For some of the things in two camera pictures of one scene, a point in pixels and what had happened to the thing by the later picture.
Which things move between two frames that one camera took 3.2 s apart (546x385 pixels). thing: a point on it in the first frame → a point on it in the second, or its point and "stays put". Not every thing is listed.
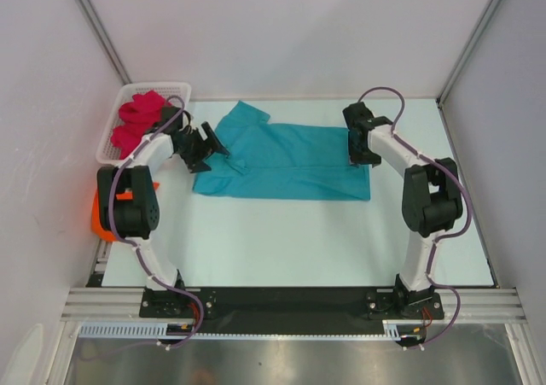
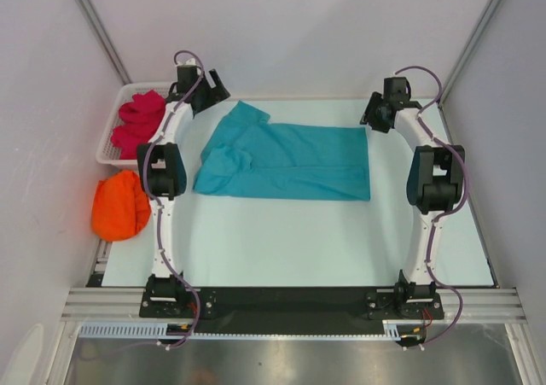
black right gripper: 355,158 → 369,115
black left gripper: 196,163 → 217,95
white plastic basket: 107,154 stays put
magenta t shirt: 139,115 stays put
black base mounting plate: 291,310 stays put
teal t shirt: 287,160 stays put
